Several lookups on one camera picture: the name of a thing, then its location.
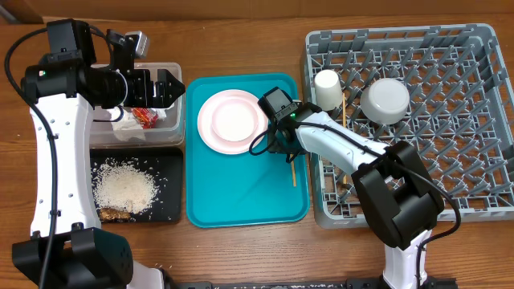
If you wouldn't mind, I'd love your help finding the white napkin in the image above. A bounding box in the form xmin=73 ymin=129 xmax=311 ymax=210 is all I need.
xmin=111 ymin=108 xmax=146 ymax=141
xmin=156 ymin=108 xmax=166 ymax=120

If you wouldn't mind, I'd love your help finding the red wrapper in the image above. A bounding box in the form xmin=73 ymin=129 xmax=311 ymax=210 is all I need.
xmin=132 ymin=108 xmax=158 ymax=128

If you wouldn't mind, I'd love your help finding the small pink plate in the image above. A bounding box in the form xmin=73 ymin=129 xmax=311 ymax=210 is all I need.
xmin=212 ymin=99 xmax=258 ymax=142

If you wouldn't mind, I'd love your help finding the large pink plate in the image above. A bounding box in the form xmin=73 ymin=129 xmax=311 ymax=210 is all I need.
xmin=197 ymin=89 xmax=268 ymax=155

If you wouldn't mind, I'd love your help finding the cream cup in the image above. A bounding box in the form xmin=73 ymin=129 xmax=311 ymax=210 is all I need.
xmin=314 ymin=69 xmax=343 ymax=111

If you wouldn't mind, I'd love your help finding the rice pile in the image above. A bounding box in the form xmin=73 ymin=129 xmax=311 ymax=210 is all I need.
xmin=92 ymin=157 xmax=167 ymax=222

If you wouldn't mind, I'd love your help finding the grey bowl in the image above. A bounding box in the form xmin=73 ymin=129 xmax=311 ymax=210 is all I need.
xmin=360 ymin=78 xmax=410 ymax=125

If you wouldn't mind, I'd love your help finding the brown food scrap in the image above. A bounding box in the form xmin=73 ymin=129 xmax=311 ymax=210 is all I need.
xmin=99 ymin=208 xmax=131 ymax=222

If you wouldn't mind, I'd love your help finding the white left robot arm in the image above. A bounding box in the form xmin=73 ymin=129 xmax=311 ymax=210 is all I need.
xmin=12 ymin=61 xmax=185 ymax=288

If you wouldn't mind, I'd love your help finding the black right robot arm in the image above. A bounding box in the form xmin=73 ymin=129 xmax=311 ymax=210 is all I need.
xmin=263 ymin=103 xmax=444 ymax=288

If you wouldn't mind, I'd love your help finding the grey dishwasher rack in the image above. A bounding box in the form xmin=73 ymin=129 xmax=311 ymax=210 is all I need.
xmin=302 ymin=23 xmax=513 ymax=222

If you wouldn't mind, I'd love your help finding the black right motor box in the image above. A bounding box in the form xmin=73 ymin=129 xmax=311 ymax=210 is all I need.
xmin=258 ymin=87 xmax=299 ymax=123

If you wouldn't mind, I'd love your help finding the clear plastic bin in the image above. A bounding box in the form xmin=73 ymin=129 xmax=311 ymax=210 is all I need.
xmin=88 ymin=62 xmax=186 ymax=148

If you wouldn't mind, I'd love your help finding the teal serving tray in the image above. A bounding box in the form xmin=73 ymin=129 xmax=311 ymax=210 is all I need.
xmin=185 ymin=72 xmax=310 ymax=228

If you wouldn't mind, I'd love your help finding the black plastic tray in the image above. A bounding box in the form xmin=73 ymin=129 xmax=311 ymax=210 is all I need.
xmin=91 ymin=148 xmax=184 ymax=222

